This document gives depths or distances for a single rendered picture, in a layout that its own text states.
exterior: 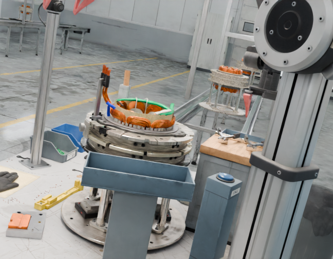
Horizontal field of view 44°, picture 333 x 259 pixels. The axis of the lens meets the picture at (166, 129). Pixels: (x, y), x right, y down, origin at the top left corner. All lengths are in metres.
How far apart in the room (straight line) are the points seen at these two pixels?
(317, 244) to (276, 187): 1.89
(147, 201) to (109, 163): 0.14
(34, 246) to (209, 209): 0.46
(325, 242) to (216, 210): 1.67
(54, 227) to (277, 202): 0.67
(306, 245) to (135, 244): 1.82
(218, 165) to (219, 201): 0.20
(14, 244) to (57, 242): 0.11
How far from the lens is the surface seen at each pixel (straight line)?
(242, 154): 1.26
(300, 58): 0.74
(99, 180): 0.92
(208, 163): 1.27
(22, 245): 1.17
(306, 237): 2.69
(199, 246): 1.16
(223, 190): 1.08
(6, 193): 1.43
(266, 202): 0.85
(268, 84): 1.29
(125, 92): 1.30
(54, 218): 1.30
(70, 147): 1.83
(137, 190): 0.93
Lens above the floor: 1.39
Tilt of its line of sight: 14 degrees down
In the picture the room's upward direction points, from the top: 11 degrees clockwise
